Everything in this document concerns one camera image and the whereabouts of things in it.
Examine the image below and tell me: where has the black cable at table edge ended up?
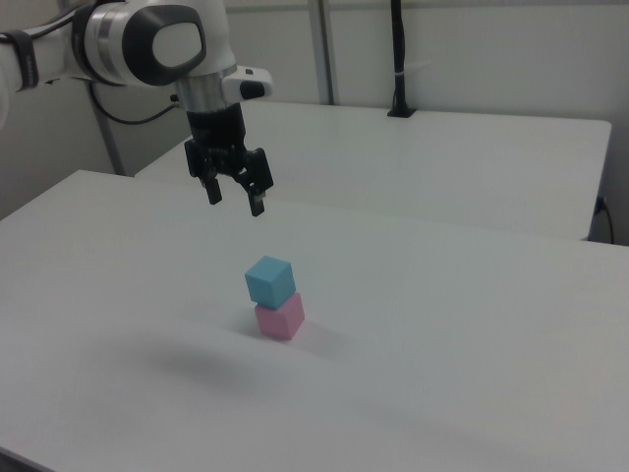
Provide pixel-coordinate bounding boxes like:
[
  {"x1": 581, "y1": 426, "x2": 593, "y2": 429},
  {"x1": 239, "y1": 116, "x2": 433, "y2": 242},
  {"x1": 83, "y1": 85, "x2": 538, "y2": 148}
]
[{"x1": 595, "y1": 196, "x2": 616, "y2": 245}]

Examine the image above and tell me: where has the black camera stand pole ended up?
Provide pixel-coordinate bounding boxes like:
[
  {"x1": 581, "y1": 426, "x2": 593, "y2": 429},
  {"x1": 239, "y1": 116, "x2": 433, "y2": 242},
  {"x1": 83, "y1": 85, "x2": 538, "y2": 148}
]
[{"x1": 386, "y1": 0, "x2": 418, "y2": 119}]

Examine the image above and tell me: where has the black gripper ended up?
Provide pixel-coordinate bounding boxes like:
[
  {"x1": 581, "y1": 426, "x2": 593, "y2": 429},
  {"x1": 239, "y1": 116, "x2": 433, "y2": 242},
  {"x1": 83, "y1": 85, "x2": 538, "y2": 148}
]
[{"x1": 184, "y1": 103, "x2": 274, "y2": 218}]

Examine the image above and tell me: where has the blue cube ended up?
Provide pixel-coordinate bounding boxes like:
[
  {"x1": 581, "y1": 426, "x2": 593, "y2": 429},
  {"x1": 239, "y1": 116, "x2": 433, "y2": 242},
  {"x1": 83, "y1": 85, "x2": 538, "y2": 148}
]
[{"x1": 244, "y1": 254, "x2": 296, "y2": 311}]

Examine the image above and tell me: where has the pink cube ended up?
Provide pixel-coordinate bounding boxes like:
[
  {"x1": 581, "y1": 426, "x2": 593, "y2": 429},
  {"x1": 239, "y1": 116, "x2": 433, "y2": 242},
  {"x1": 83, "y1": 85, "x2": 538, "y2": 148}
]
[{"x1": 254, "y1": 291, "x2": 307, "y2": 342}]

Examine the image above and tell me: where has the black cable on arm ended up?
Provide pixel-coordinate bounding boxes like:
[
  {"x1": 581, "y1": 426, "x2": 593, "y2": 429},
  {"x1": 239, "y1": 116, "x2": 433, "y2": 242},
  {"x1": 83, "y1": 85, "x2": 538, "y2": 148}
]
[{"x1": 86, "y1": 81, "x2": 180, "y2": 125}]

